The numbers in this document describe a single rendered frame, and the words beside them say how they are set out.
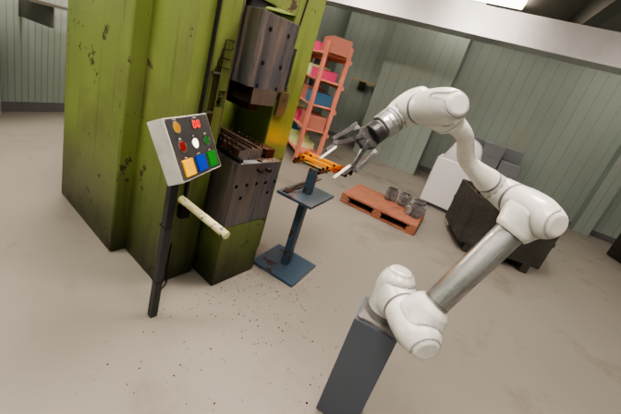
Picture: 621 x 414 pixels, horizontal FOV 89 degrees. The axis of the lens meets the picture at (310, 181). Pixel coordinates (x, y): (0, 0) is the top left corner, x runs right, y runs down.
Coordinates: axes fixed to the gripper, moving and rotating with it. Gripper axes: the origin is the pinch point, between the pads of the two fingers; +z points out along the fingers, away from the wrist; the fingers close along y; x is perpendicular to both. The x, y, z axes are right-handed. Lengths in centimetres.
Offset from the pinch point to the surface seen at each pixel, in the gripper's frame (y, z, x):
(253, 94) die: -56, -8, 82
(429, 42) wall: -67, -455, 496
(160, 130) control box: -51, 41, 38
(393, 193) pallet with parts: 99, -136, 333
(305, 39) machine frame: -75, -64, 107
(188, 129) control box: -49, 33, 50
